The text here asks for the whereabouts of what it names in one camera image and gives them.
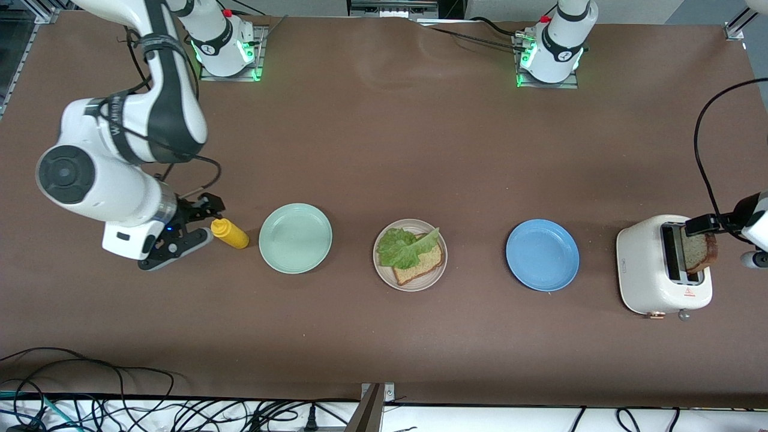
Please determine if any dark crust bread slice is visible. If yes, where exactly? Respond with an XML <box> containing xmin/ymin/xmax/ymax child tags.
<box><xmin>683</xmin><ymin>233</ymin><xmax>719</xmax><ymax>275</ymax></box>

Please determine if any yellow squeeze bottle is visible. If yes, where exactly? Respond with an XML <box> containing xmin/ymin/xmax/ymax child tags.
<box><xmin>210</xmin><ymin>217</ymin><xmax>250</xmax><ymax>250</ymax></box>

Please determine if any green lettuce leaf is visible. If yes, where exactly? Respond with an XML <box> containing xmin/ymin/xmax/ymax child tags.
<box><xmin>376</xmin><ymin>227</ymin><xmax>440</xmax><ymax>271</ymax></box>

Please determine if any light crust bread slice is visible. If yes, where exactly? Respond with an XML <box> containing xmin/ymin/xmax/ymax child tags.
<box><xmin>391</xmin><ymin>233</ymin><xmax>445</xmax><ymax>286</ymax></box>

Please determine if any mint green plate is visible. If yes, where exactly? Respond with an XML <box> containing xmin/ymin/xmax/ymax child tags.
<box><xmin>259</xmin><ymin>203</ymin><xmax>333</xmax><ymax>275</ymax></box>

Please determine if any blue plate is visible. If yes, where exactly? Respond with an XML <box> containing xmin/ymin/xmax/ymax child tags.
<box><xmin>505</xmin><ymin>218</ymin><xmax>580</xmax><ymax>293</ymax></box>

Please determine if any beige plate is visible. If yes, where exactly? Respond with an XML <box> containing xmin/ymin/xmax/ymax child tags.
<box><xmin>373</xmin><ymin>218</ymin><xmax>448</xmax><ymax>292</ymax></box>

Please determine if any white toaster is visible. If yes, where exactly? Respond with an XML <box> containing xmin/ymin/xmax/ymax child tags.
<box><xmin>616</xmin><ymin>215</ymin><xmax>713</xmax><ymax>320</ymax></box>

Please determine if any short aluminium profile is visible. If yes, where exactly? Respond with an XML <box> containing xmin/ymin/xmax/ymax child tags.
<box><xmin>723</xmin><ymin>0</ymin><xmax>768</xmax><ymax>41</ymax></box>

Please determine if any white side bench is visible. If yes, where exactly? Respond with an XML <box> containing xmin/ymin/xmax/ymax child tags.
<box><xmin>0</xmin><ymin>393</ymin><xmax>768</xmax><ymax>432</ymax></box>

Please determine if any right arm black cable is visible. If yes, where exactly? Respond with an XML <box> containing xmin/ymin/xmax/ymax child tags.
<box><xmin>123</xmin><ymin>24</ymin><xmax>223</xmax><ymax>199</ymax></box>

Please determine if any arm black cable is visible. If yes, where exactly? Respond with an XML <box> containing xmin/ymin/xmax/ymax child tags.
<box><xmin>694</xmin><ymin>78</ymin><xmax>768</xmax><ymax>220</ymax></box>
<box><xmin>123</xmin><ymin>24</ymin><xmax>223</xmax><ymax>199</ymax></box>

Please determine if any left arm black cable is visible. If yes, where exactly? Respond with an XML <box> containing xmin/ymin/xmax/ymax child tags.
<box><xmin>694</xmin><ymin>78</ymin><xmax>768</xmax><ymax>220</ymax></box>

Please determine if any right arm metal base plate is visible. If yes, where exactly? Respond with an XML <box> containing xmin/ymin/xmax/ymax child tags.
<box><xmin>199</xmin><ymin>24</ymin><xmax>268</xmax><ymax>82</ymax></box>

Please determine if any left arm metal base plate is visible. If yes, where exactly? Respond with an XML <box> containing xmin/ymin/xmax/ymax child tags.
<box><xmin>513</xmin><ymin>33</ymin><xmax>580</xmax><ymax>89</ymax></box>

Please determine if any long looping black cable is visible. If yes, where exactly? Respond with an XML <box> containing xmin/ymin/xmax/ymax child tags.
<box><xmin>0</xmin><ymin>347</ymin><xmax>176</xmax><ymax>400</ymax></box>

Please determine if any aluminium frame with glass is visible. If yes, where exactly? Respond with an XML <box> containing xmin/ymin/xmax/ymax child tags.
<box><xmin>0</xmin><ymin>0</ymin><xmax>61</xmax><ymax>118</ymax></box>

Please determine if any teal cable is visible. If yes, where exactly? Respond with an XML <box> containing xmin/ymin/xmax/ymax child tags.
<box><xmin>0</xmin><ymin>390</ymin><xmax>67</xmax><ymax>432</ymax></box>

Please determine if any aluminium camera post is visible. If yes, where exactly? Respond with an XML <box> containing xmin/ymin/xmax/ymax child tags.
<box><xmin>342</xmin><ymin>382</ymin><xmax>397</xmax><ymax>432</ymax></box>

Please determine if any grey metal frame bar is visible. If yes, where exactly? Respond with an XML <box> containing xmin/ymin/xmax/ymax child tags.
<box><xmin>348</xmin><ymin>0</ymin><xmax>440</xmax><ymax>19</ymax></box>

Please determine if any black base cable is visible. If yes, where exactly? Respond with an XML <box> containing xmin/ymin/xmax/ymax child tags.
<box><xmin>414</xmin><ymin>17</ymin><xmax>529</xmax><ymax>55</ymax></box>

